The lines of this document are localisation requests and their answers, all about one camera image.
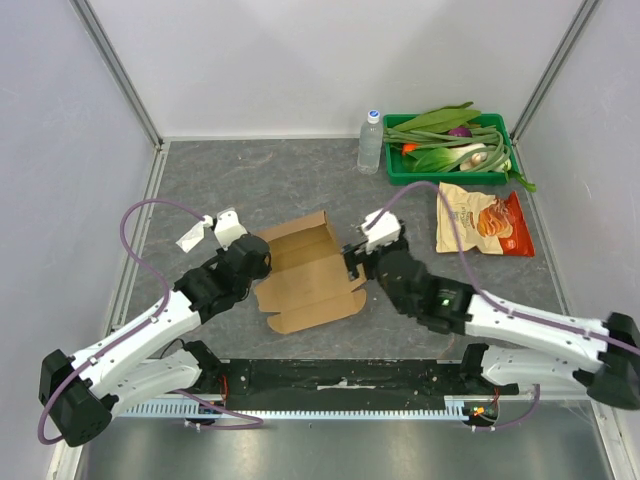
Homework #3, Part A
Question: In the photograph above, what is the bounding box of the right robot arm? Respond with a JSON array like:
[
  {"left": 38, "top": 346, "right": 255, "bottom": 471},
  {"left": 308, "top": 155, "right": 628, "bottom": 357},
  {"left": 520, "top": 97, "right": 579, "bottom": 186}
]
[{"left": 342, "top": 239, "right": 639, "bottom": 411}]

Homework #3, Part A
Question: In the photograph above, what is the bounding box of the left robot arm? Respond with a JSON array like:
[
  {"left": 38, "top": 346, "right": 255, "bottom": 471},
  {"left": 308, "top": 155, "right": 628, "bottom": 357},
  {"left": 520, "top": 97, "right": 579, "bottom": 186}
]
[{"left": 37, "top": 234, "right": 271, "bottom": 447}]

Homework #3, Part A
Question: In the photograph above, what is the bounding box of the green long beans bunch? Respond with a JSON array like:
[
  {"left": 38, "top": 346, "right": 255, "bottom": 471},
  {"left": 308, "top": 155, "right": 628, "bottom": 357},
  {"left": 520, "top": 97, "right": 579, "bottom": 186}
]
[{"left": 383, "top": 127, "right": 511, "bottom": 173}]

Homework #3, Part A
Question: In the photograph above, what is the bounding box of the small white paper scrap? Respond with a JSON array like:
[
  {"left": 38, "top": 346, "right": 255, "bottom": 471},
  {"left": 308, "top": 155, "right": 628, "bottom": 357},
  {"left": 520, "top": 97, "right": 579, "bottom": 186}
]
[{"left": 176, "top": 222, "right": 205, "bottom": 253}]

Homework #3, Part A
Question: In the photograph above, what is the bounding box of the brown cardboard paper box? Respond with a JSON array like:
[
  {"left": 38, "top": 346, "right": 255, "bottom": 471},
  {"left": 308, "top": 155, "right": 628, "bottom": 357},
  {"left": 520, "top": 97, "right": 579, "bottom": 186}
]
[{"left": 255, "top": 210, "right": 367, "bottom": 334}]

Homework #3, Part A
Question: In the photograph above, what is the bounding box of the right aluminium frame post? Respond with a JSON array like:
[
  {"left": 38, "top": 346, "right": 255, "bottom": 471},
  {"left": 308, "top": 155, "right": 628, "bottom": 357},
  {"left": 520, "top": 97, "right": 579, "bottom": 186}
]
[{"left": 510, "top": 0, "right": 601, "bottom": 144}]

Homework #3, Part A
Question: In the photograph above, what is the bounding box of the aluminium frame post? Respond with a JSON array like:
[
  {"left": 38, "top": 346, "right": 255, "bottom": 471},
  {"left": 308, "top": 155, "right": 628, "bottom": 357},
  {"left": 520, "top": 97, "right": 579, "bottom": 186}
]
[
  {"left": 69, "top": 0, "right": 164, "bottom": 149},
  {"left": 510, "top": 0, "right": 601, "bottom": 144}
]

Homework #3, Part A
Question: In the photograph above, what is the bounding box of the green leafy vegetable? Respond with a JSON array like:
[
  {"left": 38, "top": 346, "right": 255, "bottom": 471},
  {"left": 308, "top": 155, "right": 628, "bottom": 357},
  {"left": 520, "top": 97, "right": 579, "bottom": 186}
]
[{"left": 393, "top": 102, "right": 482, "bottom": 133}]

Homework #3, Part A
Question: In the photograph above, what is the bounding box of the green plastic tray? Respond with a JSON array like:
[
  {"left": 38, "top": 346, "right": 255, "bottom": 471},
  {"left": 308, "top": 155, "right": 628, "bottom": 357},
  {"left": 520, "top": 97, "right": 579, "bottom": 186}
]
[{"left": 385, "top": 113, "right": 520, "bottom": 186}]

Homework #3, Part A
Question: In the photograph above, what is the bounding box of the orange carrot piece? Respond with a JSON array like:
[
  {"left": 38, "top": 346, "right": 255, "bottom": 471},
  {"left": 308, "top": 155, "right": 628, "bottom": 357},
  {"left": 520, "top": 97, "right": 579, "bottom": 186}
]
[{"left": 402, "top": 143, "right": 418, "bottom": 155}]

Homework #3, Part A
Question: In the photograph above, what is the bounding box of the clear plastic water bottle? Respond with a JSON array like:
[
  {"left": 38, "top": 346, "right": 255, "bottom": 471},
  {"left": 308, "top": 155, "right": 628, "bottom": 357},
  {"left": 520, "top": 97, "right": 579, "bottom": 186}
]
[{"left": 356, "top": 110, "right": 384, "bottom": 175}]

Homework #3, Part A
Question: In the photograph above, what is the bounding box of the purple red onion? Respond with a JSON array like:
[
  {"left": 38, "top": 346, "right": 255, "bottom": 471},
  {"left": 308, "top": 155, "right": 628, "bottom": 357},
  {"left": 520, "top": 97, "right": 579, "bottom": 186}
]
[{"left": 447, "top": 126, "right": 473, "bottom": 138}]

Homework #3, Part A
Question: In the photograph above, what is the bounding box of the red beige snack bag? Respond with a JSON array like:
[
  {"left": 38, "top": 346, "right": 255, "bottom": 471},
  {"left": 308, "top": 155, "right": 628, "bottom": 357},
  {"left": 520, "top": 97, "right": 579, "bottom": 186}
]
[{"left": 436, "top": 183, "right": 535, "bottom": 257}]

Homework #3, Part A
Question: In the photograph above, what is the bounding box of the slotted grey cable duct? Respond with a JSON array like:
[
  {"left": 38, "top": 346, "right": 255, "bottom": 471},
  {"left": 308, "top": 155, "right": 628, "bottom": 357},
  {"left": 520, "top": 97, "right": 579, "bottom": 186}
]
[{"left": 121, "top": 396, "right": 497, "bottom": 423}]

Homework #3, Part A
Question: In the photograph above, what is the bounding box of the left aluminium frame post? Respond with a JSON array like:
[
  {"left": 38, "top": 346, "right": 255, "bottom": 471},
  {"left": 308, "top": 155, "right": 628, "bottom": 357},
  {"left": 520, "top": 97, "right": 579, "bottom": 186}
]
[{"left": 69, "top": 0, "right": 164, "bottom": 149}]

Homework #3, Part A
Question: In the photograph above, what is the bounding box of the brown mushroom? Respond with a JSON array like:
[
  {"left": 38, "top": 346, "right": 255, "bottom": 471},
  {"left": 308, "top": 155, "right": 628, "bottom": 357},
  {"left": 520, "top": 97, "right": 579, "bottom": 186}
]
[{"left": 470, "top": 152, "right": 488, "bottom": 167}]

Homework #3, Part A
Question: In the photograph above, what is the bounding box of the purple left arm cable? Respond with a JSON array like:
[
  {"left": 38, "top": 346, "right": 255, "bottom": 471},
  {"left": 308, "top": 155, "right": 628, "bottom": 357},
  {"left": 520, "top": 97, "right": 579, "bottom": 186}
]
[{"left": 36, "top": 198, "right": 211, "bottom": 446}]

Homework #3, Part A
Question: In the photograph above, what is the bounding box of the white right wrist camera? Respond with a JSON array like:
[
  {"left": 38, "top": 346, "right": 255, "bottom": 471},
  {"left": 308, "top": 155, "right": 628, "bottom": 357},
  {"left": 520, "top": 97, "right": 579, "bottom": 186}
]
[{"left": 360, "top": 209, "right": 401, "bottom": 254}]

